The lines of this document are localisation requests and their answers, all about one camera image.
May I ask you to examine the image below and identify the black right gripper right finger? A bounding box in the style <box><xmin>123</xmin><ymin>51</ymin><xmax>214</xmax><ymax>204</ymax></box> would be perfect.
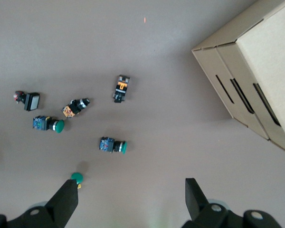
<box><xmin>181</xmin><ymin>177</ymin><xmax>283</xmax><ymax>228</ymax></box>

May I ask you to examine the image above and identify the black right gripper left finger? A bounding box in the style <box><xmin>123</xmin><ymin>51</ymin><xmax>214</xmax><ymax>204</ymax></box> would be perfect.
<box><xmin>6</xmin><ymin>179</ymin><xmax>80</xmax><ymax>228</ymax></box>

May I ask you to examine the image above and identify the green push button blue block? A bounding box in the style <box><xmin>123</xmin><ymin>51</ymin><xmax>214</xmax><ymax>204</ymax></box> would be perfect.
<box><xmin>32</xmin><ymin>115</ymin><xmax>66</xmax><ymax>134</ymax></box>
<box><xmin>99</xmin><ymin>136</ymin><xmax>129</xmax><ymax>155</ymax></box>
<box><xmin>70</xmin><ymin>171</ymin><xmax>85</xmax><ymax>190</ymax></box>

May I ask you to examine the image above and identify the black square pushbutton red block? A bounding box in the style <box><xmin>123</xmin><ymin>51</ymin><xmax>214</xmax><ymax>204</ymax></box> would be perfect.
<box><xmin>13</xmin><ymin>89</ymin><xmax>42</xmax><ymax>112</ymax></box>

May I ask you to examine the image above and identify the brown cardboard box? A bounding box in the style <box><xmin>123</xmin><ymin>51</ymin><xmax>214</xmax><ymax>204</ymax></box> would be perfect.
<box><xmin>190</xmin><ymin>0</ymin><xmax>285</xmax><ymax>158</ymax></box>

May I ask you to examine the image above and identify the brown paper table cover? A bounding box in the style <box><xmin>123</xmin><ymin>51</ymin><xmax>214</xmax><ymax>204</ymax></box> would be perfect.
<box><xmin>0</xmin><ymin>0</ymin><xmax>285</xmax><ymax>228</ymax></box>

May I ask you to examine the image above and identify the black selector switch orange block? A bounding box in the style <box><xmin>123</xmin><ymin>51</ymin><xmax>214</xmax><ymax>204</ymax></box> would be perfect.
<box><xmin>60</xmin><ymin>97</ymin><xmax>91</xmax><ymax>119</ymax></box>
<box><xmin>113</xmin><ymin>74</ymin><xmax>131</xmax><ymax>104</ymax></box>

